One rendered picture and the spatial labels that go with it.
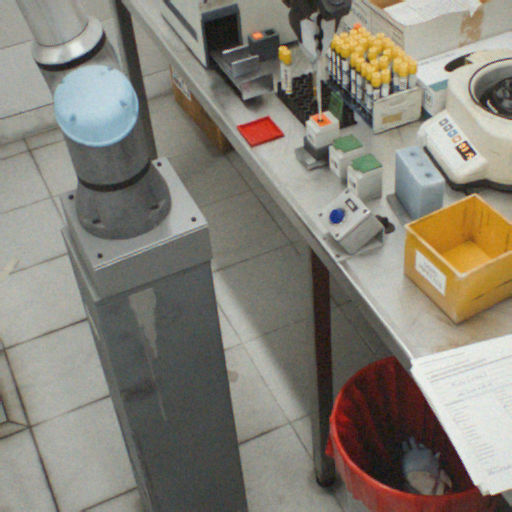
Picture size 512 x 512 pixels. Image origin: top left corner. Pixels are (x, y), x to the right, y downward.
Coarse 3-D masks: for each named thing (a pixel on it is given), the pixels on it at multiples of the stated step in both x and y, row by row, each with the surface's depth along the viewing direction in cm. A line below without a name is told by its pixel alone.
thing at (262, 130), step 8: (256, 120) 174; (264, 120) 174; (272, 120) 173; (240, 128) 172; (248, 128) 173; (256, 128) 173; (264, 128) 172; (272, 128) 172; (248, 136) 171; (256, 136) 171; (264, 136) 171; (272, 136) 169; (280, 136) 170; (256, 144) 169
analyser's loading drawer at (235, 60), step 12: (216, 48) 188; (228, 48) 188; (240, 48) 182; (216, 60) 185; (228, 60) 182; (240, 60) 183; (252, 60) 179; (228, 72) 181; (240, 72) 179; (252, 72) 180; (264, 72) 180; (240, 84) 177; (252, 84) 176; (264, 84) 177; (252, 96) 177
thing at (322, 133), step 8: (328, 112) 162; (312, 120) 160; (328, 120) 160; (336, 120) 160; (312, 128) 160; (320, 128) 159; (328, 128) 159; (336, 128) 160; (312, 136) 161; (320, 136) 160; (328, 136) 160; (336, 136) 161; (320, 144) 161
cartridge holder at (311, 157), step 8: (304, 136) 164; (304, 144) 165; (312, 144) 162; (328, 144) 161; (296, 152) 165; (304, 152) 164; (312, 152) 162; (320, 152) 161; (328, 152) 162; (304, 160) 162; (312, 160) 162; (320, 160) 162; (328, 160) 163
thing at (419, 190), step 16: (400, 160) 147; (416, 160) 146; (400, 176) 149; (416, 176) 143; (432, 176) 143; (400, 192) 151; (416, 192) 144; (432, 192) 143; (400, 208) 151; (416, 208) 146; (432, 208) 145
